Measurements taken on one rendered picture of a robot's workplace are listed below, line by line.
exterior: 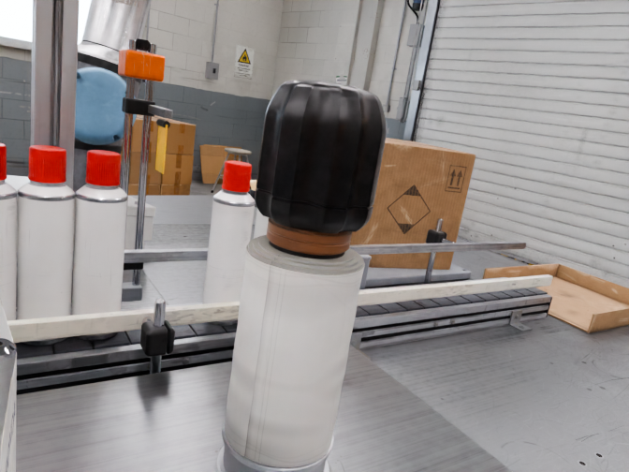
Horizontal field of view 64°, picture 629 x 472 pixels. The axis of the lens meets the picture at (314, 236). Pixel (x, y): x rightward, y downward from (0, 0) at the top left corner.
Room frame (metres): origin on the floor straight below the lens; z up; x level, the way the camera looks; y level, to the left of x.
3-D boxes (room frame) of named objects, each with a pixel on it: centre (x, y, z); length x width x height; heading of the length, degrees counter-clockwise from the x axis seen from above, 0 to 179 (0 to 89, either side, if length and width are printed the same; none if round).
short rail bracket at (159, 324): (0.48, 0.15, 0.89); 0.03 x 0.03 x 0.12; 34
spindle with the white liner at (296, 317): (0.34, 0.00, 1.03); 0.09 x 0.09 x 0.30
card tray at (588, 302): (1.09, -0.60, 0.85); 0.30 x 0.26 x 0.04; 124
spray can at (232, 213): (0.61, 0.11, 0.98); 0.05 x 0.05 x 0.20
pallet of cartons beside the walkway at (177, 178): (4.28, 1.79, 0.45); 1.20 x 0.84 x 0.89; 46
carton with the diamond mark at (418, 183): (1.18, -0.14, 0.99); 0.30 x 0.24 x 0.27; 113
